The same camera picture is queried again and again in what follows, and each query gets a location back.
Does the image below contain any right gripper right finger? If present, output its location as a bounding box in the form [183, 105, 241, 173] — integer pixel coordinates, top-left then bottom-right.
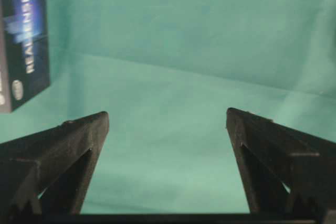
[226, 108, 335, 223]

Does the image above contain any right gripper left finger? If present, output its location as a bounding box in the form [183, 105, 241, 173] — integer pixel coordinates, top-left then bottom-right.
[1, 111, 109, 223]

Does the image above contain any black box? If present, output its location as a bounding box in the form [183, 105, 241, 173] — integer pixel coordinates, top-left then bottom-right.
[1, 0, 50, 113]

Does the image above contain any green table cloth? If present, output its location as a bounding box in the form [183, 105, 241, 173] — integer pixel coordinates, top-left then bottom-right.
[1, 0, 335, 214]

